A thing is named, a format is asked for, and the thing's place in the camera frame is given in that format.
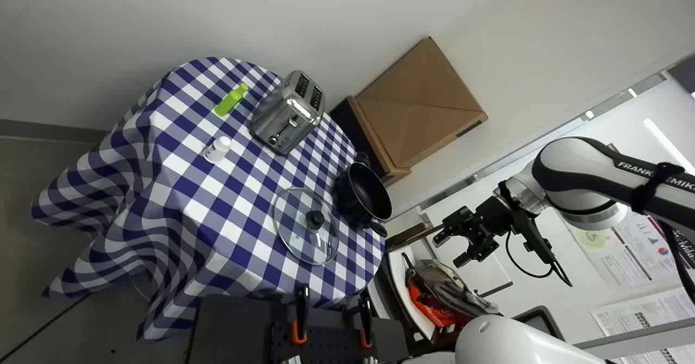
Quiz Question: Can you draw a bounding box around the clear plastic bag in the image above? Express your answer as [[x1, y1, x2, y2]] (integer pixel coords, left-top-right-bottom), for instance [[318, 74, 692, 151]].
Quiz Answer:
[[412, 259, 501, 318]]

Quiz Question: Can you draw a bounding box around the cardboard box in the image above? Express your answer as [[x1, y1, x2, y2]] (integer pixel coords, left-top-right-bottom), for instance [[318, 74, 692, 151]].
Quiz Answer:
[[347, 36, 489, 187]]

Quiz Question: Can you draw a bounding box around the orange tool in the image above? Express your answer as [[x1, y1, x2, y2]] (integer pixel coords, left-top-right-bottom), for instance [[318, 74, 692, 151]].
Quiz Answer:
[[406, 276, 471, 328]]

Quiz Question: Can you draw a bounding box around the white pill bottle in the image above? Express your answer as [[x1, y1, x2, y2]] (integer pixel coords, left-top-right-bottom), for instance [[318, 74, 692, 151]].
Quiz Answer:
[[203, 136, 232, 163]]

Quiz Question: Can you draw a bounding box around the white bin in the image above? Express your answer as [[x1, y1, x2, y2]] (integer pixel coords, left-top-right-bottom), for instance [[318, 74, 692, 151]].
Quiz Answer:
[[388, 243, 438, 341]]

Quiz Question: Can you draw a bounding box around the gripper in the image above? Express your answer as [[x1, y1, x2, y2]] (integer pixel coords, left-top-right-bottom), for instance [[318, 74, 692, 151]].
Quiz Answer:
[[433, 194, 517, 269]]

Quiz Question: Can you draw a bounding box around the glass pot lid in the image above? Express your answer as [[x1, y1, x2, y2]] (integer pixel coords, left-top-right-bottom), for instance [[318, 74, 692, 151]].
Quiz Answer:
[[271, 187, 340, 266]]

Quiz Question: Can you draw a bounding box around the green bottle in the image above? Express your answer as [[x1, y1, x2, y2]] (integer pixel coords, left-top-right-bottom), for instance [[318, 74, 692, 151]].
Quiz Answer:
[[213, 83, 250, 118]]

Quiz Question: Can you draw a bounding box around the printed paper sheet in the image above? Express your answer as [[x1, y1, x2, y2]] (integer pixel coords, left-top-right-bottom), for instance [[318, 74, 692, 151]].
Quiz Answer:
[[590, 287, 695, 349], [565, 204, 691, 291]]

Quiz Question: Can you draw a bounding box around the orange black clamp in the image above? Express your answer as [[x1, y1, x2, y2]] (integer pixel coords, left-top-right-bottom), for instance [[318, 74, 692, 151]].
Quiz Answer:
[[290, 285, 311, 346], [357, 292, 376, 350]]

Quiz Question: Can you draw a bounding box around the blue white checkered tablecloth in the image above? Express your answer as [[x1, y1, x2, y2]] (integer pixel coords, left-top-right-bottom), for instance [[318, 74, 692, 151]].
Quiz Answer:
[[31, 57, 387, 343]]

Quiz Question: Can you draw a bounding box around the silver toaster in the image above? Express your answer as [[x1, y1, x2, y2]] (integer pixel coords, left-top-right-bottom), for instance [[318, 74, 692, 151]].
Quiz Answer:
[[249, 70, 326, 156]]

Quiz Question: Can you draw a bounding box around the whiteboard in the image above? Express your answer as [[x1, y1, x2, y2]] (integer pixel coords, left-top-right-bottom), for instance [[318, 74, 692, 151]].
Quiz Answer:
[[390, 53, 695, 364]]

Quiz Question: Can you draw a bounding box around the black pot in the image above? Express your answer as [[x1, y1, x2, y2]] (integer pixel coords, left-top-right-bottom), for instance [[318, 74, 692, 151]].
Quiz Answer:
[[332, 152, 394, 239]]

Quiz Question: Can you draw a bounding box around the black box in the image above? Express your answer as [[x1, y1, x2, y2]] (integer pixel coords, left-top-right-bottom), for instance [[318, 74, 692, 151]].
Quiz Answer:
[[328, 97, 382, 170]]

